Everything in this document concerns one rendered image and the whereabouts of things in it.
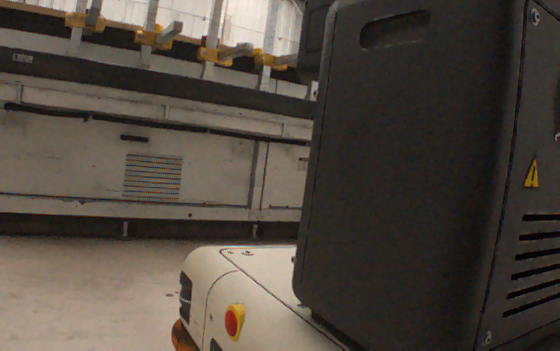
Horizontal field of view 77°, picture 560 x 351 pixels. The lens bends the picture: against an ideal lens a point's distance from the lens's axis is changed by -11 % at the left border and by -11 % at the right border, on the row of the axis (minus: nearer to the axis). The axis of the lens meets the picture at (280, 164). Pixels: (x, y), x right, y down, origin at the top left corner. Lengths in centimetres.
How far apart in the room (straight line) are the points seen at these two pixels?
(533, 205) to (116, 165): 157
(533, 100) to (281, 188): 174
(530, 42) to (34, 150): 164
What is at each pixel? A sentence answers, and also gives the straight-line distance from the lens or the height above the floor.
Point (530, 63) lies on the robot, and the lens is 38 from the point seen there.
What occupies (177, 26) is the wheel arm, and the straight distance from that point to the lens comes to 129.
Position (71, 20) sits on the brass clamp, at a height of 82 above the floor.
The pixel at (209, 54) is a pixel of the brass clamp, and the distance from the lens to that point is 158.
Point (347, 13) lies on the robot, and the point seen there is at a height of 65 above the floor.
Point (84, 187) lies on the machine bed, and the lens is 175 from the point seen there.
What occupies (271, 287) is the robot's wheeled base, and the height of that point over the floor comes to 28.
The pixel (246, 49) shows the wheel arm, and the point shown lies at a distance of 136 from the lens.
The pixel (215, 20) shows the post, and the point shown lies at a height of 94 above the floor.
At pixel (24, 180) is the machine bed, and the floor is 23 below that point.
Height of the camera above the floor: 50
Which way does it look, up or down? 3 degrees down
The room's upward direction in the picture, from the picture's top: 7 degrees clockwise
